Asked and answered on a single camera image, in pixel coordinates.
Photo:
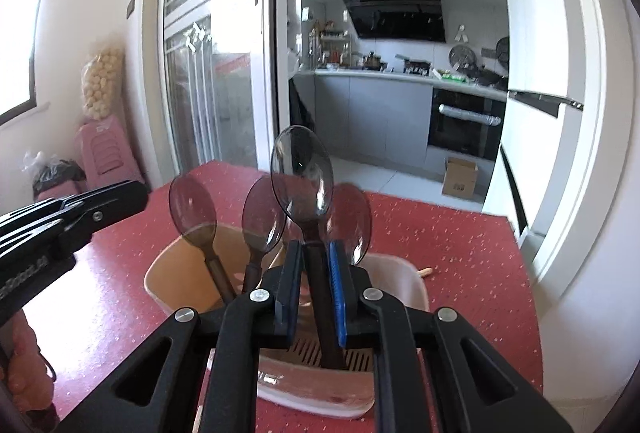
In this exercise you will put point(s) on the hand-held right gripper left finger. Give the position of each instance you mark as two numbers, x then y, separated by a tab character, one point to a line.
289	293

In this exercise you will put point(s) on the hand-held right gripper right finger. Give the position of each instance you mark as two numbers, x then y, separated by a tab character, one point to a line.
340	293

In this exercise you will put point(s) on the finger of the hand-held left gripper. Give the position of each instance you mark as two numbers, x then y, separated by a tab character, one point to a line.
30	219
117	203

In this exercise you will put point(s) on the beige plastic utensil holder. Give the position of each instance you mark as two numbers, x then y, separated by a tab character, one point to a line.
395	280

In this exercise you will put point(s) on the dark translucent plastic spoon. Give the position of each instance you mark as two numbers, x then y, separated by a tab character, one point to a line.
355	223
262	213
192	208
300	163

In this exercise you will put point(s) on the person's left hand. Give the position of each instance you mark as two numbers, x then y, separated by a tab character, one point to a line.
22	358

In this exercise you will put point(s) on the single pink plastic stool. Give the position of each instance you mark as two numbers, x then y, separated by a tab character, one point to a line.
62	190

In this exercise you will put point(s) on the black plastic bag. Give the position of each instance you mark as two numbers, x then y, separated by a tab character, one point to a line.
57	175

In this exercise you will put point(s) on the bag of yellow balls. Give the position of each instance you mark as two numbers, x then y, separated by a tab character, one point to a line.
102	83

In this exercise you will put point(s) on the sliding glass door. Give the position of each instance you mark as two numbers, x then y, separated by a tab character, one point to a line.
220	88

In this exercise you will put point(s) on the cardboard box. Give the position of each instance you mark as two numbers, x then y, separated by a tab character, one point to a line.
460	178

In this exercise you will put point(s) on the grey lower kitchen cabinets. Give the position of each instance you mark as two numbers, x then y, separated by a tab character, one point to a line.
370	118

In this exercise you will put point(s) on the dark framed window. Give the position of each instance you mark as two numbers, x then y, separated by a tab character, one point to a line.
20	38

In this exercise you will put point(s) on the black built-in oven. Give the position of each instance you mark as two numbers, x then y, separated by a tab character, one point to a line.
465	133

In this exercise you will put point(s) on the metal cooking pot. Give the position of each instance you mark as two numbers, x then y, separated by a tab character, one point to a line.
372	60

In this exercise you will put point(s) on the black frying pan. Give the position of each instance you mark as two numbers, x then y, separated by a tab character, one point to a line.
415	63

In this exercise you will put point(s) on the spice rack with bottles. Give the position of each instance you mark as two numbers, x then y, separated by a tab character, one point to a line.
330	48

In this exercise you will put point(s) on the black wok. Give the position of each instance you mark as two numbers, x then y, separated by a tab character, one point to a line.
487	75

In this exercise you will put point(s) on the black range hood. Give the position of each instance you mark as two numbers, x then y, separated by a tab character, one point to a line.
395	15

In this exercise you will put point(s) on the white refrigerator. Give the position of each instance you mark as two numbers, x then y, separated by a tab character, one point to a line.
530	13

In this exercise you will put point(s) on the dark wall switch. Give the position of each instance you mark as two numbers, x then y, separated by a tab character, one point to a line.
131	8

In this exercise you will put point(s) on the round mesh wall fan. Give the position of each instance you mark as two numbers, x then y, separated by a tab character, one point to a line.
462	55
501	50

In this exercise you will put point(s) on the white triangular wall hanger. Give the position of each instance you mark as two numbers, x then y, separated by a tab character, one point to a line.
462	34

